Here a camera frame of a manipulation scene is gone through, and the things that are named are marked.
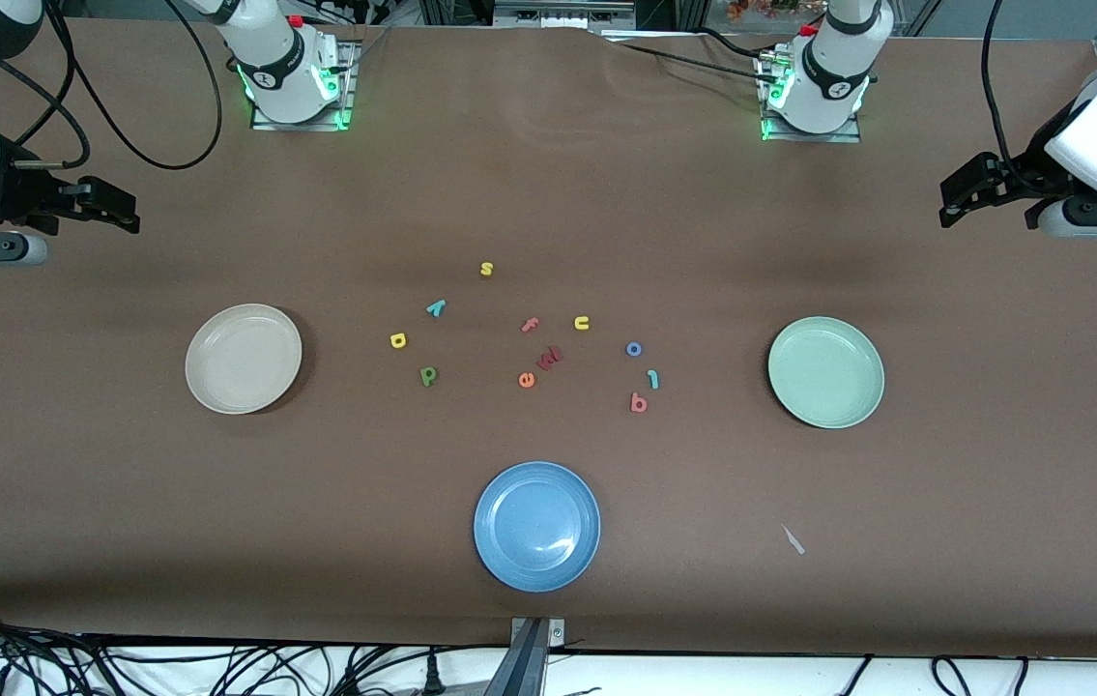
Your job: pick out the dark red letter w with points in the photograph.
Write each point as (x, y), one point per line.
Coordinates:
(550, 359)

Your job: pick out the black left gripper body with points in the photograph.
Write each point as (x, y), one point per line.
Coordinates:
(1019, 181)

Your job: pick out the teal letter y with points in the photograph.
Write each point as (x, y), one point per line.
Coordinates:
(436, 307)

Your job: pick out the beige brown plate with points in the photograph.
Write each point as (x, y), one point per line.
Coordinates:
(244, 360)

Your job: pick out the light green plate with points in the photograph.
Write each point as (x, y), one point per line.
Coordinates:
(826, 372)

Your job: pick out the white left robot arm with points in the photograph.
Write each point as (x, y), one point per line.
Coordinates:
(833, 77)

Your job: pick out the grey metal camera mount bracket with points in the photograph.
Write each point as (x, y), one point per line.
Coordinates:
(536, 638)

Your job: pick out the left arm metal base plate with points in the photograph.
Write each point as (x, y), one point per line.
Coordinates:
(809, 138)

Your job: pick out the grey metal equipment box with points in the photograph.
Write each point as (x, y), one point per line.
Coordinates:
(562, 12)

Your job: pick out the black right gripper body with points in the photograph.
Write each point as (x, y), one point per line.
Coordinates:
(19, 196)

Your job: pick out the small white paper scrap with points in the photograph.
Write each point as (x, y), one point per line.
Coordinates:
(793, 539)

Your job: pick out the brown table cover sheet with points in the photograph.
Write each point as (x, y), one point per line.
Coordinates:
(123, 483)

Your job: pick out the blue plate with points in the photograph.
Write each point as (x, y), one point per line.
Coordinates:
(536, 527)

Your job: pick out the green letter d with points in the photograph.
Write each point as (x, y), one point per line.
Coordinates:
(428, 376)

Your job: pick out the pink letter b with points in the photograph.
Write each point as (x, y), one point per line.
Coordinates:
(639, 402)

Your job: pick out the orange artificial flowers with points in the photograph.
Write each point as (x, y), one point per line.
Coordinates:
(770, 8)

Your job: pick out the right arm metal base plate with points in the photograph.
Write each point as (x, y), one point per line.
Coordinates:
(302, 127)

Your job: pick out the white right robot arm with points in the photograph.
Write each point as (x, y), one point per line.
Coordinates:
(282, 72)

